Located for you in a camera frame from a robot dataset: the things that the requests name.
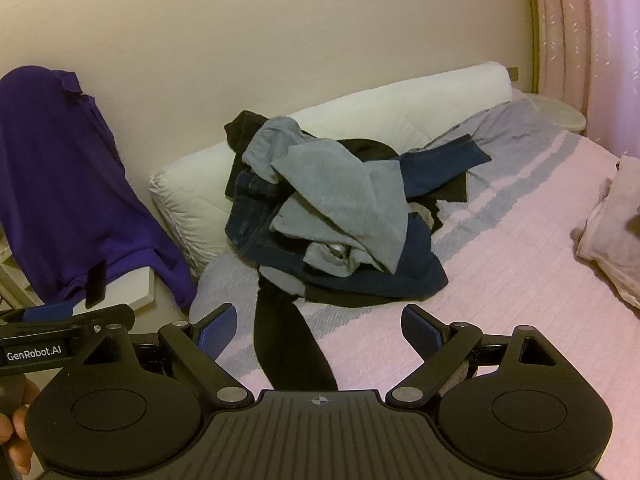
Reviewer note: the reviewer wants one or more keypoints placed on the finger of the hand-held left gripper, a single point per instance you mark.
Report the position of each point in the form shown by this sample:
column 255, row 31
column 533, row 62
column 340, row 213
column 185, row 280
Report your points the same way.
column 46, row 313

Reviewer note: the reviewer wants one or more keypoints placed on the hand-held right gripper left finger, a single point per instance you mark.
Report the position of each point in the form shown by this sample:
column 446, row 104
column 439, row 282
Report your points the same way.
column 220, row 328

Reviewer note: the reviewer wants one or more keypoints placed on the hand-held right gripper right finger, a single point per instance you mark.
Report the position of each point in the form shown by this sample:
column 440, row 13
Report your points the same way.
column 421, row 332

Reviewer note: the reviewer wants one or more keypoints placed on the grey sweatshirt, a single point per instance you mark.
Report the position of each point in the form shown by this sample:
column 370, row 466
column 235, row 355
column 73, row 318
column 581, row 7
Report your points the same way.
column 340, row 185

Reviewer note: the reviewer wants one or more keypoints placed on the person's left hand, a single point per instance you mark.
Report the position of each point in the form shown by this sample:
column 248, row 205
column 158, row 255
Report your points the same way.
column 19, row 427

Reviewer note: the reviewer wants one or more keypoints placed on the black pants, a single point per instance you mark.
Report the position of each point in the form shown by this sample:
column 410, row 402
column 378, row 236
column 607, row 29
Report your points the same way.
column 285, row 345

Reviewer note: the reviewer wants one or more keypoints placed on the blue jeans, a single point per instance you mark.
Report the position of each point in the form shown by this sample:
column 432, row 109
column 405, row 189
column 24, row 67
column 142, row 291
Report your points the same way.
column 417, row 265

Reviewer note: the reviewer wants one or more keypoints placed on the white chair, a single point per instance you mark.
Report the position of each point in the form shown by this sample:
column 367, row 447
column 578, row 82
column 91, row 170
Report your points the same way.
column 132, row 286

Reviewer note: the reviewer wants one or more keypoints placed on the pink striped bed blanket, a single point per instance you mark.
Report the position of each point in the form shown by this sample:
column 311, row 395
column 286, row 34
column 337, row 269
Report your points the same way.
column 500, row 270

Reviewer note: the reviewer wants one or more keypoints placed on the purple shirt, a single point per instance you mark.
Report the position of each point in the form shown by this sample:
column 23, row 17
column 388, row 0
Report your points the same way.
column 60, row 170

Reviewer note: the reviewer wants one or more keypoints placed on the black garment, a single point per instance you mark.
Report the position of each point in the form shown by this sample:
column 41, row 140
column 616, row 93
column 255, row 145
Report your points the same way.
column 245, row 127

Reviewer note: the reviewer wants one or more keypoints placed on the beige folded cloth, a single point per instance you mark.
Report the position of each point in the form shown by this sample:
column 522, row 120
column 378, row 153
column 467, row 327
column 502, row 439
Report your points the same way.
column 610, row 240

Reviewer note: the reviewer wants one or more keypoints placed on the white round table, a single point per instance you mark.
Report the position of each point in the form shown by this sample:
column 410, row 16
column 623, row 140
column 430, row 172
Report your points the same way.
column 555, row 111

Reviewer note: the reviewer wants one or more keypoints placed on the pink curtain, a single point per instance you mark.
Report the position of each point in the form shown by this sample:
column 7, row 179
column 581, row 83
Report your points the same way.
column 590, row 35

